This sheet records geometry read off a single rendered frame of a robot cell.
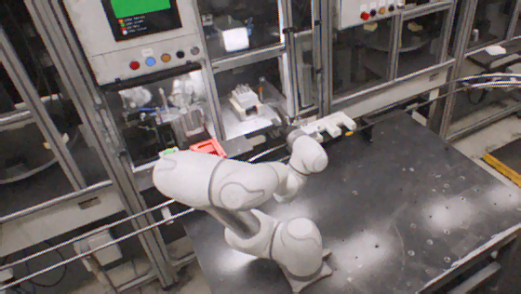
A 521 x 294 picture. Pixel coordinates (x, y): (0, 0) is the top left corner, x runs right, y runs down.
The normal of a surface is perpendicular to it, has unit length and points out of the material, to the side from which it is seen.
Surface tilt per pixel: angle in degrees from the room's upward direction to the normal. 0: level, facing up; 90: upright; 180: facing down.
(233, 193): 62
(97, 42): 90
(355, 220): 0
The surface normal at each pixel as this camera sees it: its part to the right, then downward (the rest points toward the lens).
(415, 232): -0.01, -0.79
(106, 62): 0.53, 0.52
